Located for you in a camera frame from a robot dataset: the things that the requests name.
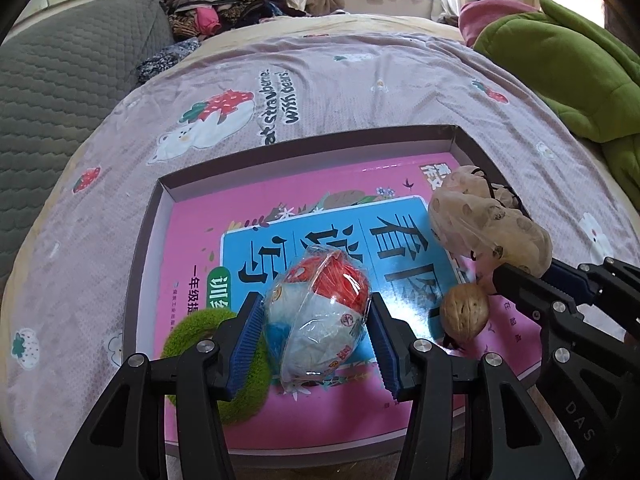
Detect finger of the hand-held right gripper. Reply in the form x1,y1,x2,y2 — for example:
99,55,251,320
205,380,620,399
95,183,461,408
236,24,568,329
542,256,640,311
492,262,581,321

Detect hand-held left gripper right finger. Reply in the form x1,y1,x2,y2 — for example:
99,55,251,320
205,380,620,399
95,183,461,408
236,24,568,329
367,292,576,480

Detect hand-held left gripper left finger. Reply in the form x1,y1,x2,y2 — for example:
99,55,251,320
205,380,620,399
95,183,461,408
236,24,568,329
55,294,266,480

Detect green fuzzy hair scrunchie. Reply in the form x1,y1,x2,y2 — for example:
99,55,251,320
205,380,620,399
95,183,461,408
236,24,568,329
160,307,273,426

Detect walnut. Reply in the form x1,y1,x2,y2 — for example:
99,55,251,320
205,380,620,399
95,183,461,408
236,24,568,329
440,284,490,346

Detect plastic egg toy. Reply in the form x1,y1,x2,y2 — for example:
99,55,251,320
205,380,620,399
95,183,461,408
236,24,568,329
265,252,373,401

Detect beige plush toy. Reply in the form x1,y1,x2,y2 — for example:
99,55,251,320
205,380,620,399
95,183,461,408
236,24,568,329
427,165,553,277

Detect dark shallow cardboard box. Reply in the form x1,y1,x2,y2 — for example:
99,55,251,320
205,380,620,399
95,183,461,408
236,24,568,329
122,124,543,458

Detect pink blue workbook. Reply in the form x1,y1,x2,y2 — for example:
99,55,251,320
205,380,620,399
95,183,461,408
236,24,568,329
162,152,543,448

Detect green fleece blanket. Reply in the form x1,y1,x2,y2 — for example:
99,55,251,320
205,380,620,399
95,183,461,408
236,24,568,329
472,0,640,206

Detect pink pillow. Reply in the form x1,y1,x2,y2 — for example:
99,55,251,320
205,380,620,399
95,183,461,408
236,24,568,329
459,0,541,48

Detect dark blue patterned cloth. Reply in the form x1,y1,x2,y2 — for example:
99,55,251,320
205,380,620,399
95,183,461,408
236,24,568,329
136,37,201,83

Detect grey quilted headboard cover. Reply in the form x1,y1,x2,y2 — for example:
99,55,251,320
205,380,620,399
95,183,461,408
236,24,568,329
0,0,176,286

